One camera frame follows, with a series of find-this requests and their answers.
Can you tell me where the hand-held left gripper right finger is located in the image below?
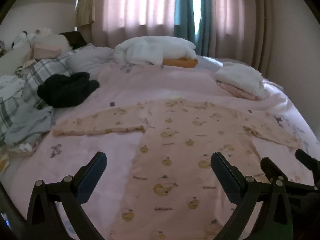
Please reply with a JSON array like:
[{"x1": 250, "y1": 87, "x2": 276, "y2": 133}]
[{"x1": 211, "y1": 151, "x2": 292, "y2": 240}]

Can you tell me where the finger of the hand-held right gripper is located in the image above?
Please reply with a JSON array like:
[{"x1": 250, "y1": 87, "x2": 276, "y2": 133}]
[
  {"x1": 260, "y1": 157, "x2": 320, "y2": 193},
  {"x1": 295, "y1": 149, "x2": 320, "y2": 173}
]

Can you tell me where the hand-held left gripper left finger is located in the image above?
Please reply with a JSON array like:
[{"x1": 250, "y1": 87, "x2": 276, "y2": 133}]
[{"x1": 25, "y1": 151, "x2": 108, "y2": 240}]

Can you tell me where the pink bear print baby garment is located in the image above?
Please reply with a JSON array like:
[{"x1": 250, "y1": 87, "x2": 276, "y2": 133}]
[{"x1": 52, "y1": 98, "x2": 303, "y2": 240}]

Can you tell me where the pink printed blanket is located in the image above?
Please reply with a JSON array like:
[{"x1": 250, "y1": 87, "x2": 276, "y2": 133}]
[{"x1": 7, "y1": 64, "x2": 317, "y2": 240}]

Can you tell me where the pink folded cloth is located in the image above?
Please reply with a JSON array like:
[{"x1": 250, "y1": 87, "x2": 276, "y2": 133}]
[{"x1": 216, "y1": 80, "x2": 262, "y2": 101}]

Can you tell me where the black garment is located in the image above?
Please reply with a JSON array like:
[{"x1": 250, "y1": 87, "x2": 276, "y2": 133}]
[{"x1": 37, "y1": 71, "x2": 100, "y2": 108}]

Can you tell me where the white folded cloth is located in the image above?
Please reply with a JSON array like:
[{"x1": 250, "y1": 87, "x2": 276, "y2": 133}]
[{"x1": 214, "y1": 62, "x2": 265, "y2": 98}]

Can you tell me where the grey pillow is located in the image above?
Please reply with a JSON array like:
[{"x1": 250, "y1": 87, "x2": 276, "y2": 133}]
[{"x1": 66, "y1": 46, "x2": 115, "y2": 75}]

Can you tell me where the orange folded cloth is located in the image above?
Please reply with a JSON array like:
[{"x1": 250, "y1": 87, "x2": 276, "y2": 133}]
[{"x1": 162, "y1": 57, "x2": 199, "y2": 68}]

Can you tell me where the pink folded towel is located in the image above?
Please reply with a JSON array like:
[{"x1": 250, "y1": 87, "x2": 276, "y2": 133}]
[{"x1": 30, "y1": 42, "x2": 63, "y2": 59}]

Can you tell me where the dark brown cushion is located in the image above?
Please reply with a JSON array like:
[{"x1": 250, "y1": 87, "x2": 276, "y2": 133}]
[{"x1": 59, "y1": 31, "x2": 88, "y2": 50}]

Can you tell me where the white fluffy blanket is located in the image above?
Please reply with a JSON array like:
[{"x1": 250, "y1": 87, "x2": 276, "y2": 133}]
[{"x1": 114, "y1": 36, "x2": 197, "y2": 66}]

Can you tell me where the pile of stuffed toys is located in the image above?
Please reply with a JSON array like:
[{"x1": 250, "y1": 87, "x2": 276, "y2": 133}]
[{"x1": 10, "y1": 28, "x2": 54, "y2": 50}]

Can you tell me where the teal curtain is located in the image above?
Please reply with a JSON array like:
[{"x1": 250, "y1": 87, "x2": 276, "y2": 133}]
[{"x1": 174, "y1": 0, "x2": 213, "y2": 57}]

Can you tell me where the pink sheer curtain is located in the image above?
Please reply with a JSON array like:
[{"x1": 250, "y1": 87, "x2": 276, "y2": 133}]
[{"x1": 92, "y1": 0, "x2": 253, "y2": 63}]

